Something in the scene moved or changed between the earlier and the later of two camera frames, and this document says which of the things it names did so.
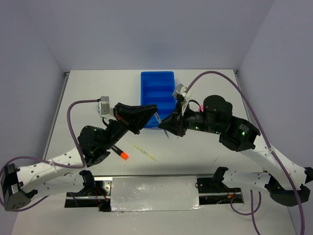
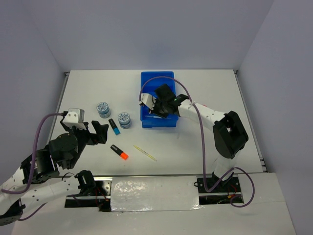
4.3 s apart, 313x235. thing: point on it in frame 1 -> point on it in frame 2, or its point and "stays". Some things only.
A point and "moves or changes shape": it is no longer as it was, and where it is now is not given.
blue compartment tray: [157, 88] stays
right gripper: [174, 124] -> [155, 111]
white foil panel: [150, 194] stays
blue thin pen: [159, 120] moves or changes shape
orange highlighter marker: [123, 155] stays
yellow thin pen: [145, 152] stays
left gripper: [135, 120] -> [100, 137]
